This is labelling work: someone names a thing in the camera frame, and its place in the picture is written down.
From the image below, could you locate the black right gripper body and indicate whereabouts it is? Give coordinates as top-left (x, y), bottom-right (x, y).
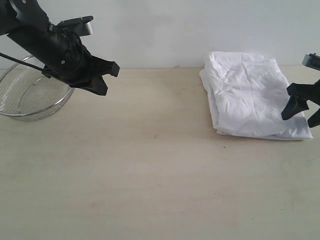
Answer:
top-left (307, 80), bottom-right (320, 128)

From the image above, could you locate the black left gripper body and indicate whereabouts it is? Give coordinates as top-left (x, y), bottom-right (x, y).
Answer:
top-left (42, 32), bottom-right (94, 87)

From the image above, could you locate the white t-shirt red print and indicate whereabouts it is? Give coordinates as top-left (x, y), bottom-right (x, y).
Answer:
top-left (199, 51), bottom-right (313, 141)

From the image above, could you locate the metal wire mesh basket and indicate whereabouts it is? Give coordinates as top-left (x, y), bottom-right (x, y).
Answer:
top-left (0, 63), bottom-right (74, 122)

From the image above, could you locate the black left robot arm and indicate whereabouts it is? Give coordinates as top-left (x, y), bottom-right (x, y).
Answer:
top-left (0, 0), bottom-right (120, 96)

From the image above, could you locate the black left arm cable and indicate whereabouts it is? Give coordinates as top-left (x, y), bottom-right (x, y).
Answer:
top-left (0, 51), bottom-right (51, 78)

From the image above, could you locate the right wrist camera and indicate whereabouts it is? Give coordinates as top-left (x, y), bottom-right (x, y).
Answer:
top-left (302, 53), bottom-right (320, 71)

